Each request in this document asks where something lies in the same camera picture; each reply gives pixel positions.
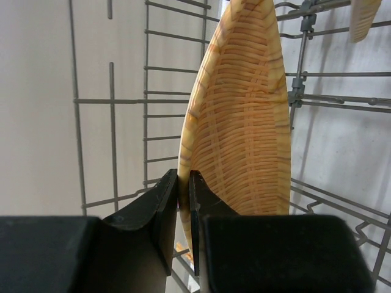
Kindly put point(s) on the fish-shaped woven plate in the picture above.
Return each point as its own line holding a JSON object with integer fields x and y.
{"x": 236, "y": 130}

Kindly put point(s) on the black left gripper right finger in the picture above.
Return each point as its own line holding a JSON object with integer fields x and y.
{"x": 271, "y": 253}

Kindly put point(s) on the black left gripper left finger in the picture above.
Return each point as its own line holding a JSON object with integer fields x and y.
{"x": 130, "y": 250}

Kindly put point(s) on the grey wire dish rack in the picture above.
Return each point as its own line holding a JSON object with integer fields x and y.
{"x": 134, "y": 64}

